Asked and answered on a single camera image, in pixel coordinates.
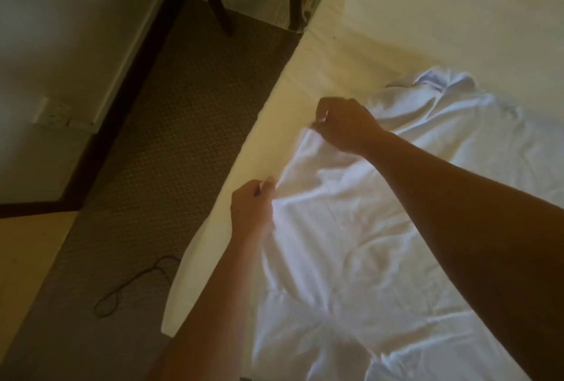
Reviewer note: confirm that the person's right forearm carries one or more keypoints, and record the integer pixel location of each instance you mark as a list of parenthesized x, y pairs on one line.
[(476, 235)]

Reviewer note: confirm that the white wall socket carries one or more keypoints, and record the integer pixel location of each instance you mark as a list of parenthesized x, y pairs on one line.
[(53, 113)]

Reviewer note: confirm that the person's left forearm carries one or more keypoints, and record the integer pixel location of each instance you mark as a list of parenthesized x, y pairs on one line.
[(216, 314)]

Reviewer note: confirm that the person's left hand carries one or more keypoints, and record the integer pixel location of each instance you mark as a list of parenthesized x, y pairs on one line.
[(251, 210)]

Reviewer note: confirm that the white bed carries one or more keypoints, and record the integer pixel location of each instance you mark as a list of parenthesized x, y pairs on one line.
[(414, 6)]

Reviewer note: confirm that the person's right hand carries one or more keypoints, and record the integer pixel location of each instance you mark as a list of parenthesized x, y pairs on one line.
[(348, 126)]

